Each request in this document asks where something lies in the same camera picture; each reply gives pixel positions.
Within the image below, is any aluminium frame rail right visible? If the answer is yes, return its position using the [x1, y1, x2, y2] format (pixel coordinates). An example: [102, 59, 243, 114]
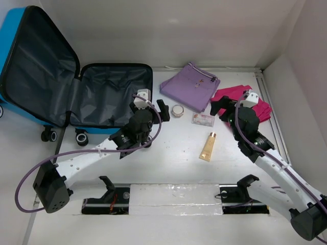
[255, 68, 291, 164]

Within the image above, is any gold cosmetic tube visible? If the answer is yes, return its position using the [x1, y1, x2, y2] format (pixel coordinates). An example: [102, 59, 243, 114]
[199, 132, 216, 162]

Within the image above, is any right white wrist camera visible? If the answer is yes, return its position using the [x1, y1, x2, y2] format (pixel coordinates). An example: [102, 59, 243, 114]
[241, 89, 259, 108]

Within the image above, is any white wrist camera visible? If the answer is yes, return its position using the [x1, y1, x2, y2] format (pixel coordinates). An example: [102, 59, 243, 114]
[241, 89, 259, 108]
[133, 89, 151, 109]

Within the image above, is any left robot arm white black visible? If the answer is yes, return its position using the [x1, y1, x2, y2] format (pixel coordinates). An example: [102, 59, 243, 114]
[33, 97, 170, 213]

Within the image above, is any clear plastic packet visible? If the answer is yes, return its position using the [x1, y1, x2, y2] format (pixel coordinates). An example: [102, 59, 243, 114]
[192, 113, 215, 127]

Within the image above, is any purple shirt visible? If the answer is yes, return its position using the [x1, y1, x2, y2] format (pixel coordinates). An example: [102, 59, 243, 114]
[159, 62, 220, 112]

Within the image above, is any round cream jar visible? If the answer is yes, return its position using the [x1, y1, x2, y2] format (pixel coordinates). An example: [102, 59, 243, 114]
[171, 105, 184, 118]

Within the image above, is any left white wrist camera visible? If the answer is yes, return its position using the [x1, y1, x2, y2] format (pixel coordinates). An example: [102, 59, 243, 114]
[133, 89, 151, 109]

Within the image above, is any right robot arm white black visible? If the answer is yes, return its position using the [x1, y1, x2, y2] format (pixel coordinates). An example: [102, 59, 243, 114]
[210, 92, 326, 241]

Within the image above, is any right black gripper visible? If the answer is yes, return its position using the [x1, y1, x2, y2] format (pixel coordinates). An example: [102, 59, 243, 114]
[211, 95, 245, 141]

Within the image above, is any pink cloth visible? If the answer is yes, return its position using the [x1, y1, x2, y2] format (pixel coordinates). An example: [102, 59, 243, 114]
[211, 85, 272, 123]

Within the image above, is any blue kids suitcase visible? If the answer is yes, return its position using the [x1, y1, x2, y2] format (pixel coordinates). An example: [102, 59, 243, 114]
[1, 6, 153, 146]

